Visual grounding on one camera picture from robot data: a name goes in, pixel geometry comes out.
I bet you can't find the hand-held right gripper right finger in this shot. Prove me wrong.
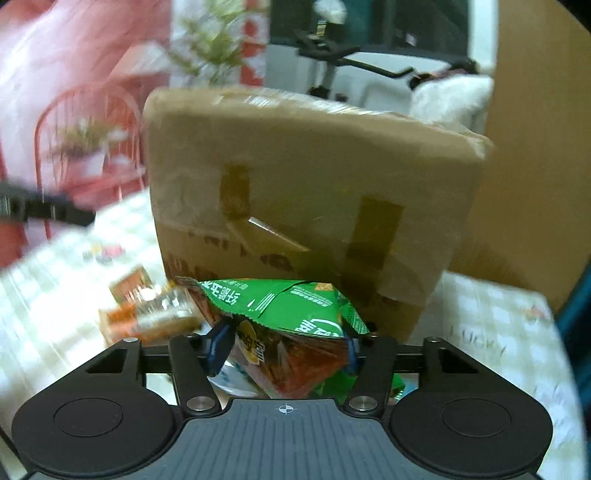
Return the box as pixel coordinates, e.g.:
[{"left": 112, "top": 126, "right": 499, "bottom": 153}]
[{"left": 344, "top": 331, "right": 485, "bottom": 416}]

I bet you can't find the green snack bag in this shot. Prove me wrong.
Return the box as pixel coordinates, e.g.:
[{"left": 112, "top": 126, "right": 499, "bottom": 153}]
[{"left": 177, "top": 276, "right": 370, "bottom": 344}]

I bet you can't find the brown cardboard box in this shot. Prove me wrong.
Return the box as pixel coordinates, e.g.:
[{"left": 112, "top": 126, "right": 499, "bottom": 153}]
[{"left": 143, "top": 85, "right": 495, "bottom": 344}]

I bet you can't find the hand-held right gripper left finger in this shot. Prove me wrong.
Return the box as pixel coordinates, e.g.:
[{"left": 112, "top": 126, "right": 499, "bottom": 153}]
[{"left": 79, "top": 320, "right": 235, "bottom": 416}]

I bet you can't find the white cloth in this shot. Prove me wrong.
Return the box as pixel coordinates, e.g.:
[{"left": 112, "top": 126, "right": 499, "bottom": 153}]
[{"left": 313, "top": 0, "right": 348, "bottom": 24}]

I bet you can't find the white quilted pillow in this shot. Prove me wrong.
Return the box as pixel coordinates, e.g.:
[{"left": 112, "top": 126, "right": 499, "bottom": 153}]
[{"left": 410, "top": 74, "right": 495, "bottom": 136}]

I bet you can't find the dark window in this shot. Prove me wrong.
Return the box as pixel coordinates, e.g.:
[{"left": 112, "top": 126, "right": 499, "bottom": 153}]
[{"left": 269, "top": 0, "right": 472, "bottom": 62}]

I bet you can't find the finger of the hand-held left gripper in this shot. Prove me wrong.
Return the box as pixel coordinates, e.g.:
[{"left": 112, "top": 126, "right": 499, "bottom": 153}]
[{"left": 0, "top": 179, "right": 96, "bottom": 228}]

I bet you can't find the pink printed wall cloth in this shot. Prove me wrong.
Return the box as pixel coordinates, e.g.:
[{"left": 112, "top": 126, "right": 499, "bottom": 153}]
[{"left": 0, "top": 0, "right": 269, "bottom": 271}]

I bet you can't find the black exercise bike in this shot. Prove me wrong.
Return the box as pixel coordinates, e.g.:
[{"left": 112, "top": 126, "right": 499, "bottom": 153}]
[{"left": 294, "top": 28, "right": 416, "bottom": 103}]

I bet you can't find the dark clothing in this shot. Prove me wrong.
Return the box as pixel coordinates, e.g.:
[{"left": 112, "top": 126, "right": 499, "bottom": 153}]
[{"left": 407, "top": 58, "right": 481, "bottom": 90}]

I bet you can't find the clear wrapped snack packet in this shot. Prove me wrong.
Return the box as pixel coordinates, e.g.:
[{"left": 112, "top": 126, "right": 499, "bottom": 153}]
[{"left": 134, "top": 284, "right": 197, "bottom": 324}]

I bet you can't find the red snack bag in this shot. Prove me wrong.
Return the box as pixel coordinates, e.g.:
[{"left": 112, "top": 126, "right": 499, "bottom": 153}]
[{"left": 201, "top": 305, "right": 358, "bottom": 400}]

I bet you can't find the orange snack packet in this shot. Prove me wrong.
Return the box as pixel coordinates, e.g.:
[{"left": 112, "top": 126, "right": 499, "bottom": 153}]
[{"left": 98, "top": 265, "right": 200, "bottom": 346}]

